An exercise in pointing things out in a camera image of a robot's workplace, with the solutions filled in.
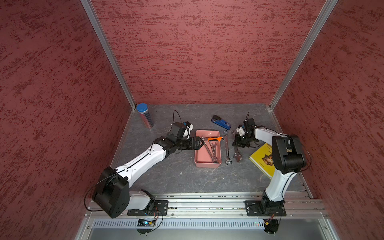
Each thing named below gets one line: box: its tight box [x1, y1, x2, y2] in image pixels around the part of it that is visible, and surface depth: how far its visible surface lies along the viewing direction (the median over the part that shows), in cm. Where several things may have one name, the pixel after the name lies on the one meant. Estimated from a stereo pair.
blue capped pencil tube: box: [137, 103, 154, 129], surface depth 97 cm
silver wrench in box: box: [211, 142, 218, 164], surface depth 94 cm
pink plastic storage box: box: [194, 129, 222, 168], surface depth 95 cm
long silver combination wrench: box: [223, 130, 233, 166], surface depth 97 cm
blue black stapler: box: [211, 114, 232, 130], surface depth 109 cm
